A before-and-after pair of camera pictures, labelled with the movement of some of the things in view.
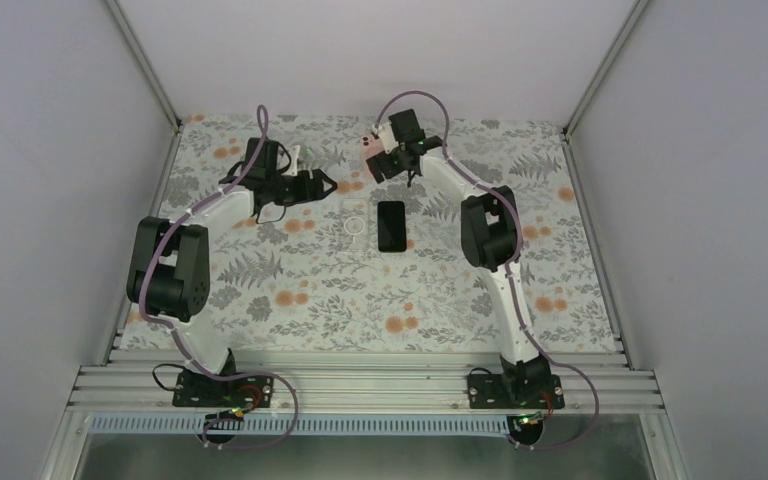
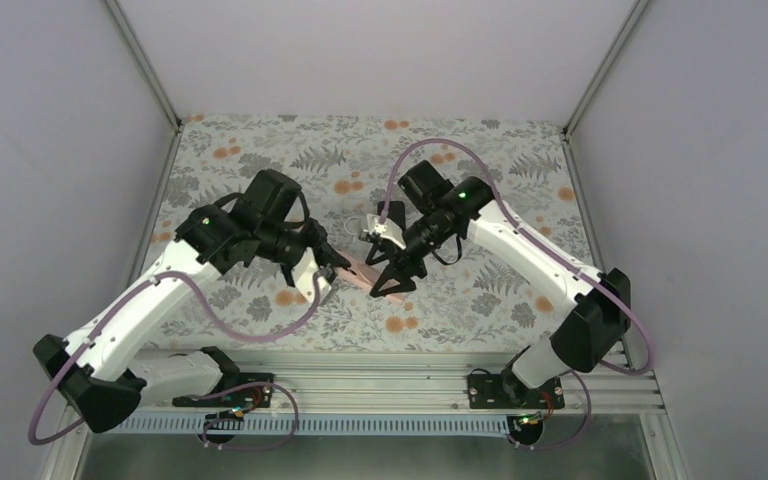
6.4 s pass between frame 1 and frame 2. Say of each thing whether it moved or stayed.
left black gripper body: moved
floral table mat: stayed
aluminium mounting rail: stayed
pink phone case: moved
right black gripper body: moved
